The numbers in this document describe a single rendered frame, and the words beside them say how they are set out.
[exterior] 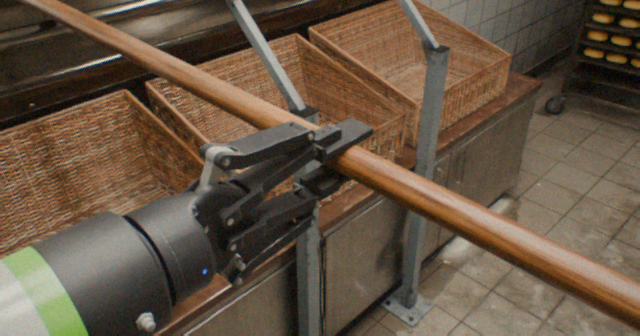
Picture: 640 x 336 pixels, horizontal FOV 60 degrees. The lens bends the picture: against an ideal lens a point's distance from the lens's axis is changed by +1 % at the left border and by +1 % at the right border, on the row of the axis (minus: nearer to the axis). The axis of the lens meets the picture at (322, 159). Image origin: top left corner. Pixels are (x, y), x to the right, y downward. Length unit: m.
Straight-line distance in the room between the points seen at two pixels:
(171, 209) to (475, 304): 1.74
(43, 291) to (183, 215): 0.10
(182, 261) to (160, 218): 0.03
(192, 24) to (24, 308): 1.30
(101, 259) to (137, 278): 0.02
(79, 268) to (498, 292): 1.86
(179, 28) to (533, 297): 1.49
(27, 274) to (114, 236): 0.05
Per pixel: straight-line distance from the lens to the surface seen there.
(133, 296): 0.37
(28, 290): 0.36
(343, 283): 1.64
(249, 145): 0.42
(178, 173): 1.45
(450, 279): 2.13
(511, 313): 2.07
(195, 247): 0.39
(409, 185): 0.46
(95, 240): 0.38
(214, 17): 1.63
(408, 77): 2.17
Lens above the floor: 1.47
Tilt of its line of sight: 33 degrees down
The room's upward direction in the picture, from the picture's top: straight up
